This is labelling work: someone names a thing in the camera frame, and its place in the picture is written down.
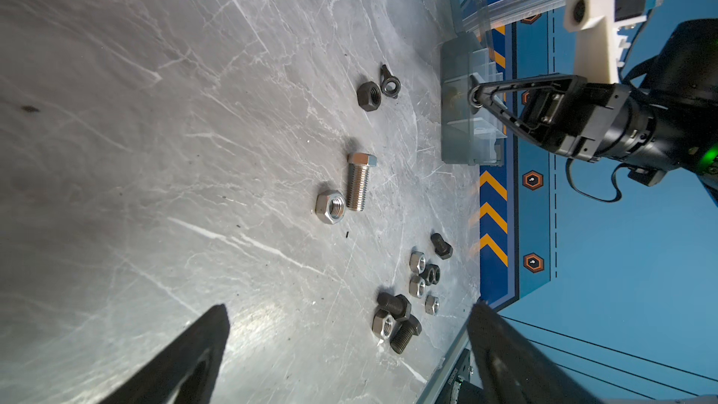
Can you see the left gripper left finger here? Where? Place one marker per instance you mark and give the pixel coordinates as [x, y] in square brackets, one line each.
[186, 371]

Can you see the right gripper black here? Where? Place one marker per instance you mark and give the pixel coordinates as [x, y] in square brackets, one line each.
[565, 114]

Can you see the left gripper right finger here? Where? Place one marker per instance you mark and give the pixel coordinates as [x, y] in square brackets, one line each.
[512, 370]

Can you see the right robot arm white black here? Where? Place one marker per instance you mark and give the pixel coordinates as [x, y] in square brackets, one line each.
[661, 117]

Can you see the grey plastic organizer box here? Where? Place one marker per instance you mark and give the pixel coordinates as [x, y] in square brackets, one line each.
[470, 134]

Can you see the silver nut lower right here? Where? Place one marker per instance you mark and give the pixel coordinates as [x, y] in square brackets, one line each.
[432, 304]

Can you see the black bolt lower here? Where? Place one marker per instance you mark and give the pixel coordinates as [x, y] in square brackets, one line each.
[406, 331]

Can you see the black bolt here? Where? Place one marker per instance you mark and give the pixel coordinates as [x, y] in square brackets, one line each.
[406, 331]
[442, 248]
[398, 306]

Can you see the black hex nut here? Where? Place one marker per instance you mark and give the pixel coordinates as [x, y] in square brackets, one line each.
[369, 96]

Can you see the silver nut middle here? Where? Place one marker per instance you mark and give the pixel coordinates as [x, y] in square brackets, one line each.
[417, 286]

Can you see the black double nut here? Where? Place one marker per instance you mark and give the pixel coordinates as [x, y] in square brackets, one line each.
[431, 274]

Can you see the silver hex bolt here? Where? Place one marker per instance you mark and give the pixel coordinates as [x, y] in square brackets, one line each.
[359, 166]

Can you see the black bolt right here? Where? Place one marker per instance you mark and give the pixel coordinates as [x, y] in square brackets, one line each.
[442, 248]

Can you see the silver nut upper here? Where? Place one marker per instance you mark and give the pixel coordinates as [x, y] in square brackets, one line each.
[417, 262]

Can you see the large silver hex nut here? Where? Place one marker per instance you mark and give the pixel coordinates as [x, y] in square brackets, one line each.
[330, 206]

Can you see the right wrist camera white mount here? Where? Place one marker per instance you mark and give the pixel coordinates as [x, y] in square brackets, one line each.
[600, 47]

